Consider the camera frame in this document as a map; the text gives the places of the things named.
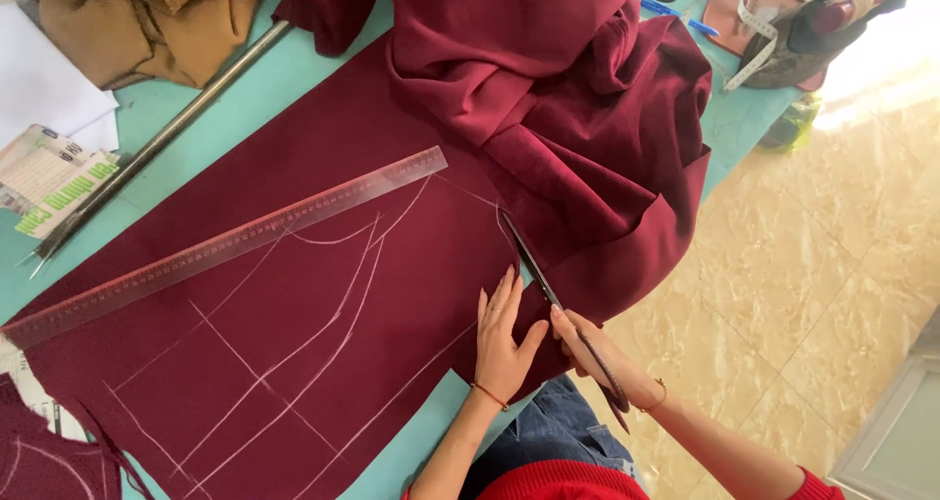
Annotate person's left hand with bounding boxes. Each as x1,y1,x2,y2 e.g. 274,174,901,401
473,265,550,407

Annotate person's right hand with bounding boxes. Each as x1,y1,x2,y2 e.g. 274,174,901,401
549,305,666,413

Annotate dark tailor's scissors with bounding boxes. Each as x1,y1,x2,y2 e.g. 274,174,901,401
501,212,633,436

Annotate large maroon fabric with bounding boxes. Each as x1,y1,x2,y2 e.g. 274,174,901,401
0,0,715,500

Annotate blue jeans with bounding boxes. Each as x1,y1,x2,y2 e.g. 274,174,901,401
458,373,649,500

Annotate red sweater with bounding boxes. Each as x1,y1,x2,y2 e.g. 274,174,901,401
400,459,847,500

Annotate grey cabinet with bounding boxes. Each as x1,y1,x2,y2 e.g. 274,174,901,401
825,308,940,500

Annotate clear plastic ruler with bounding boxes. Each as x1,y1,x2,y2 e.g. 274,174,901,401
0,145,449,351

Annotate green plastic bag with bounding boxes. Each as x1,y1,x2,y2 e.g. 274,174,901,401
756,92,823,154

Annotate blue pen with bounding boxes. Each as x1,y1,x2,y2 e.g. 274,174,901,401
639,0,721,38

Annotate white measuring tape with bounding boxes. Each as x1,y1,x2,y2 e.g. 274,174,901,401
707,0,781,94

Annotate pink pad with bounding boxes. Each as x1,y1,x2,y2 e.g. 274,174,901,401
701,0,829,94

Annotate old clothes iron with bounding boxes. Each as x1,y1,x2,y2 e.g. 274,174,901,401
737,0,935,91

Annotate long metal rod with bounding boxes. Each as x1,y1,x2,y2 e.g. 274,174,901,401
16,18,295,281

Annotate small maroon fabric piece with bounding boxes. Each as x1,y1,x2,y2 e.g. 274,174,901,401
0,371,157,500

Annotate newspaper sheet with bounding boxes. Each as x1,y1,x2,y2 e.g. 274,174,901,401
0,337,91,444

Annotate green printed leaflet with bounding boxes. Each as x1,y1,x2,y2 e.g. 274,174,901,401
0,123,120,238

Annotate tan fabric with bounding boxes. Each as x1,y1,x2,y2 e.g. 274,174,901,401
10,0,271,91

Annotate white paper sheets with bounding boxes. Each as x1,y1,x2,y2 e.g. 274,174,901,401
0,0,120,154

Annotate red string bracelet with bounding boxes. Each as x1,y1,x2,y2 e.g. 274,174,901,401
469,380,511,413

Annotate gold bracelet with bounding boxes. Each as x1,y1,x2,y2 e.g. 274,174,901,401
636,377,669,415

